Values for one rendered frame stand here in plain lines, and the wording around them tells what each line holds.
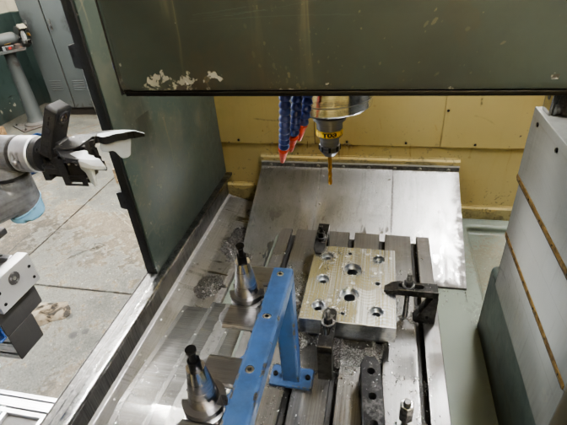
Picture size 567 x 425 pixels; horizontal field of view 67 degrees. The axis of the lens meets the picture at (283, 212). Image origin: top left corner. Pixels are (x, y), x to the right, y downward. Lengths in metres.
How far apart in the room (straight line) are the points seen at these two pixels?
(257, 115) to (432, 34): 1.56
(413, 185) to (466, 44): 1.51
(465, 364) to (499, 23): 1.19
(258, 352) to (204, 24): 0.47
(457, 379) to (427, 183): 0.86
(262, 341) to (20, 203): 0.62
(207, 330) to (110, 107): 0.73
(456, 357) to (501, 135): 0.94
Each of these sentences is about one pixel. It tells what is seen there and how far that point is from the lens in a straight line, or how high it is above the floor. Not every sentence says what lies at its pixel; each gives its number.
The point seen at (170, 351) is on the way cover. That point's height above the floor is 0.72.
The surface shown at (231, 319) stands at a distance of 0.76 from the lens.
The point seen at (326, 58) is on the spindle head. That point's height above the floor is 1.66.
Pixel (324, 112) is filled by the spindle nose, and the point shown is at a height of 1.51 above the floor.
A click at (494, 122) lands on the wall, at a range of 1.95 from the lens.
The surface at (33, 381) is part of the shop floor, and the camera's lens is 2.59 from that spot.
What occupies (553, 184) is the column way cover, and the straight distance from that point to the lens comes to 0.97.
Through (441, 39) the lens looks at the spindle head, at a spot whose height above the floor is 1.68.
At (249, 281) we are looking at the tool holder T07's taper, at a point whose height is 1.26.
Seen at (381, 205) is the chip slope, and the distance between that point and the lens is 1.87.
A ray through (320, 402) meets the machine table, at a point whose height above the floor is 0.90.
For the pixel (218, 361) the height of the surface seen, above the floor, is 1.22.
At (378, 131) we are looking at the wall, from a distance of 1.91.
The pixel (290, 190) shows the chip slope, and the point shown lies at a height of 0.79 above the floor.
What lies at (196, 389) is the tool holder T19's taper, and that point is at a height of 1.27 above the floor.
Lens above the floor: 1.76
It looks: 33 degrees down
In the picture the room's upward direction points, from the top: 5 degrees counter-clockwise
